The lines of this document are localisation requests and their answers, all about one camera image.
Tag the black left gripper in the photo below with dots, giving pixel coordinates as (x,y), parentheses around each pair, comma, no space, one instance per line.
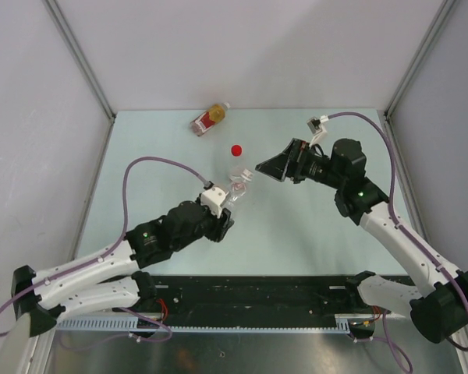
(220,225)

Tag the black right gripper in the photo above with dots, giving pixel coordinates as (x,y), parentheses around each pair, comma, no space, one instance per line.
(290,163)

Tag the red-labelled clear water bottle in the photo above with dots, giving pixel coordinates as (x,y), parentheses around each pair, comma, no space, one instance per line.
(236,165)

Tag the clear unlabelled plastic bottle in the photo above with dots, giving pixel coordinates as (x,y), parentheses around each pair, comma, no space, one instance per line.
(236,195)

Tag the white QR-code bottle cap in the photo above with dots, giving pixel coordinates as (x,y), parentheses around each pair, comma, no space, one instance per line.
(247,175)

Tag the red bottle cap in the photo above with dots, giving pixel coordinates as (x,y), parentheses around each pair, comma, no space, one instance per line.
(236,150)

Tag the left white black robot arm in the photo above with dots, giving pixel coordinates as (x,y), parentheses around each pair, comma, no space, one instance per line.
(113,277)

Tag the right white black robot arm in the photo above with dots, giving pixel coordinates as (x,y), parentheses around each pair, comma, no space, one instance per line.
(437,302)

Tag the yellow tea bottle red label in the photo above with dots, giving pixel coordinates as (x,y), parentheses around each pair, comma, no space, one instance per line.
(209,118)

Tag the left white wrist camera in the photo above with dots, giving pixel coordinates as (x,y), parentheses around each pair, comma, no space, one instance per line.
(213,198)

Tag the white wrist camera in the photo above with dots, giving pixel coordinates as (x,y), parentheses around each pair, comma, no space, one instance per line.
(213,198)
(318,129)

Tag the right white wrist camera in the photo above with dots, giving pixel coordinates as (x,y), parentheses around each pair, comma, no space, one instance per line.
(318,129)

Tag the black mounting base rail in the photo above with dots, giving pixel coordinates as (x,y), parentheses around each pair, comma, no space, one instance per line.
(275,295)

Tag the grey slotted cable duct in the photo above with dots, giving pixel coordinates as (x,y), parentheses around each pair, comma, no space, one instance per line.
(248,321)

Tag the right aluminium frame post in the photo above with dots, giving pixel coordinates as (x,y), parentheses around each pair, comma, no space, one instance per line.
(428,41)

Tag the aluminium frame post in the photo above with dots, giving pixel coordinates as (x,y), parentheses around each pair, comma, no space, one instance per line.
(428,41)
(66,32)

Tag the left aluminium frame post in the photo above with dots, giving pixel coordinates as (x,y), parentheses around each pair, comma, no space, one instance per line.
(66,32)

